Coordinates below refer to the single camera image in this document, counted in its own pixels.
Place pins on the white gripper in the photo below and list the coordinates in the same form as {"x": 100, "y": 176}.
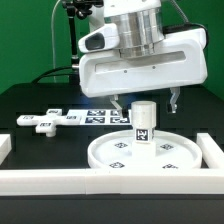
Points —
{"x": 178, "y": 60}

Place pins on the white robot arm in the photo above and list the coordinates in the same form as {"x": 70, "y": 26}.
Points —
{"x": 132, "y": 52}

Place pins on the white cross-shaped table base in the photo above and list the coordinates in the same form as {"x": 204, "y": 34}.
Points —
{"x": 48, "y": 123}

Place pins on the white marker sheet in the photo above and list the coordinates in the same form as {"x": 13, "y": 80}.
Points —
{"x": 98, "y": 117}

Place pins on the white round table top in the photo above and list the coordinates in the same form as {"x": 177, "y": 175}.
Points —
{"x": 165, "y": 151}

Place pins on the white obstacle fence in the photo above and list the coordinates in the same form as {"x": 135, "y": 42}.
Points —
{"x": 114, "y": 181}

